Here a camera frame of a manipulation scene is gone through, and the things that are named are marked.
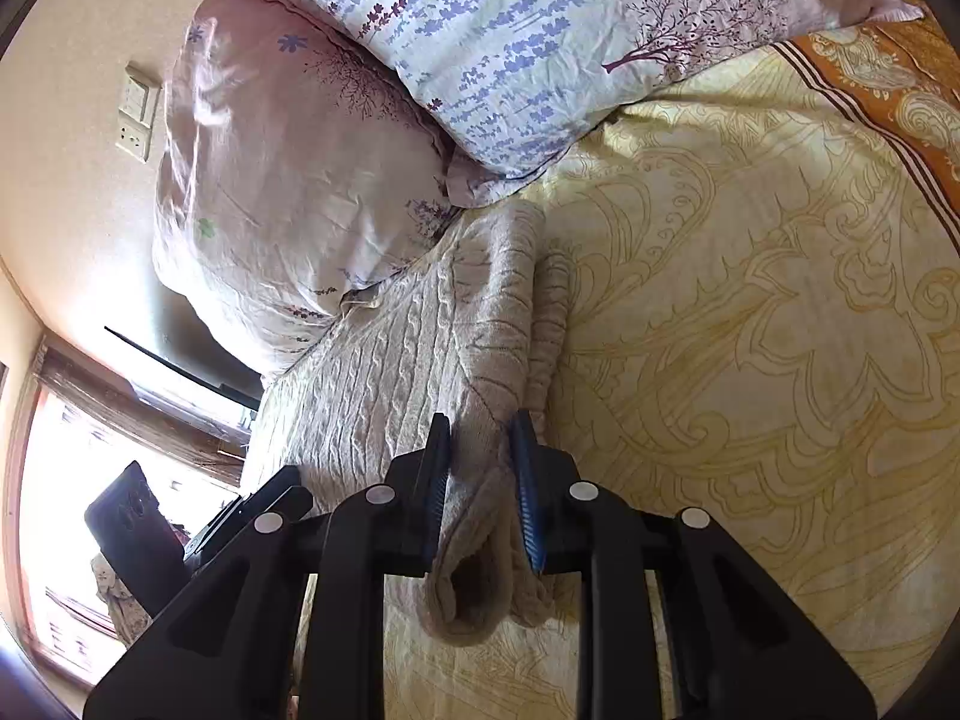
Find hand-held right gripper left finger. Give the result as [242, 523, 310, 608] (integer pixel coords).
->
[82, 412, 455, 720]

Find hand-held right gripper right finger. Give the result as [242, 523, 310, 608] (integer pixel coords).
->
[510, 409, 878, 720]

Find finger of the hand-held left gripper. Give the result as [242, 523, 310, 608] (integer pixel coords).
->
[184, 465, 314, 576]

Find beige cable knit sweater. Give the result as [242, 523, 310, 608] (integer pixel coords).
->
[244, 199, 575, 650]

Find floral printed cloth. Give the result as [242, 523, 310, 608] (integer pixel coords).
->
[91, 551, 155, 646]

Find window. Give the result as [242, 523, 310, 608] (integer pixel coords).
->
[15, 382, 241, 683]

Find brown curtain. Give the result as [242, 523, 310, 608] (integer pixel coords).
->
[37, 345, 260, 488]

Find black bedside table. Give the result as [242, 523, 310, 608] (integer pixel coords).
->
[103, 292, 265, 410]

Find yellow patterned bedsheet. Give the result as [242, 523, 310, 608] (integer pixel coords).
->
[255, 0, 960, 720]

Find pink floral pillow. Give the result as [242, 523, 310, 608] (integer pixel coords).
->
[150, 0, 466, 376]

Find white lavender print pillow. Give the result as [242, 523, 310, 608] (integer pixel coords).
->
[206, 0, 923, 200]

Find white wall socket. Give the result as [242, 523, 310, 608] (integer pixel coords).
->
[116, 111, 155, 162]

